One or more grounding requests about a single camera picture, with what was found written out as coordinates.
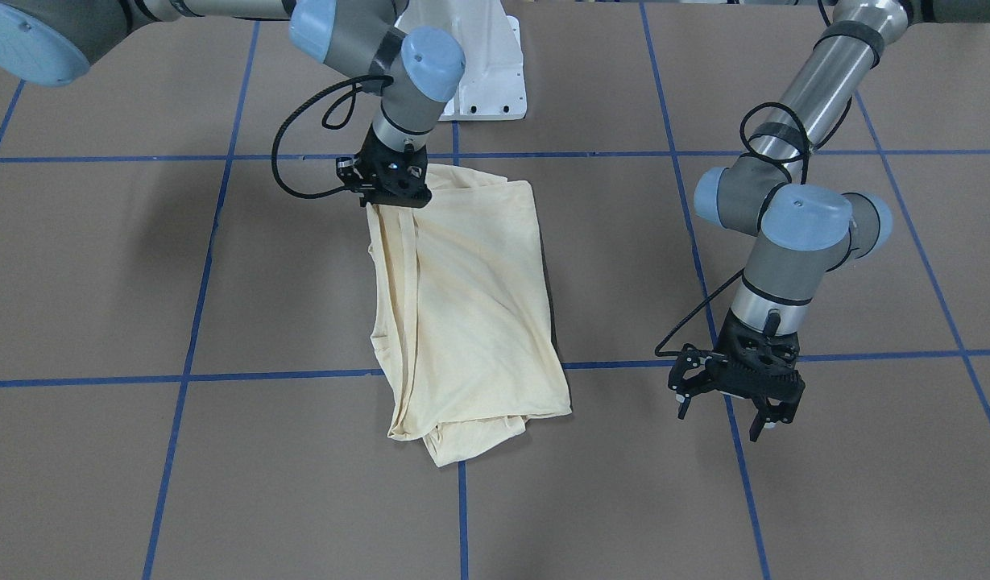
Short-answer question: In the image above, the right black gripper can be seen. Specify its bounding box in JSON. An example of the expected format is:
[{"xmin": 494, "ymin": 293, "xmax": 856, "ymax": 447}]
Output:
[{"xmin": 336, "ymin": 129, "xmax": 432, "ymax": 209}]

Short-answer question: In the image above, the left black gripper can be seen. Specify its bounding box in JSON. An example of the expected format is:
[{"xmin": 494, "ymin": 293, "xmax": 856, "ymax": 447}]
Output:
[{"xmin": 668, "ymin": 311, "xmax": 805, "ymax": 443}]

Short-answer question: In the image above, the cream motorcycle print t-shirt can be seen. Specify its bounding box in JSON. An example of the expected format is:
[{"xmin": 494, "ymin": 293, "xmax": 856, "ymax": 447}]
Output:
[{"xmin": 366, "ymin": 164, "xmax": 571, "ymax": 467}]

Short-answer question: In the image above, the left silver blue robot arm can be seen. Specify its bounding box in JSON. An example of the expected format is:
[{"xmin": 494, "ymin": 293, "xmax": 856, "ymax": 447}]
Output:
[{"xmin": 654, "ymin": 1, "xmax": 990, "ymax": 441}]

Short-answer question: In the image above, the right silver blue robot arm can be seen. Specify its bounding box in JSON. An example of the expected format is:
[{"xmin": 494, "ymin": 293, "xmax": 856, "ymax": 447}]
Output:
[{"xmin": 0, "ymin": 1, "xmax": 466, "ymax": 209}]

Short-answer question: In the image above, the brown table cover sheet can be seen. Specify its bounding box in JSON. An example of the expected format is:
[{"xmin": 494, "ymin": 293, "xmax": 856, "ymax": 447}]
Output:
[{"xmin": 0, "ymin": 1, "xmax": 990, "ymax": 579}]

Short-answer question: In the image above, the thin black cable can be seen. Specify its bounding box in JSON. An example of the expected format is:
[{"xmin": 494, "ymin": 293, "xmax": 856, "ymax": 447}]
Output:
[{"xmin": 271, "ymin": 74, "xmax": 395, "ymax": 201}]

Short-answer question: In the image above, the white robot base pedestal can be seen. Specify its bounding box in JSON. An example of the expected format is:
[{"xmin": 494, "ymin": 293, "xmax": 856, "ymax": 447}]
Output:
[{"xmin": 396, "ymin": 1, "xmax": 528, "ymax": 122}]

